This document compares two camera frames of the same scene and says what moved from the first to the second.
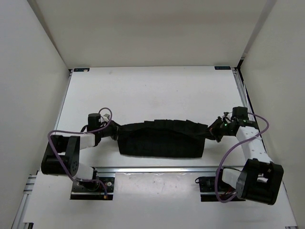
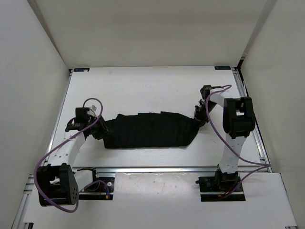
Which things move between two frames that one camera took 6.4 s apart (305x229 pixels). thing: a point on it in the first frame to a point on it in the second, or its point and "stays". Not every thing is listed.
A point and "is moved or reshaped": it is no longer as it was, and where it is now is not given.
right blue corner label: (222, 67) stays
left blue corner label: (81, 69) stays
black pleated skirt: (164, 139) is moved or reshaped
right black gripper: (214, 126) to (204, 119)
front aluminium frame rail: (159, 170) stays
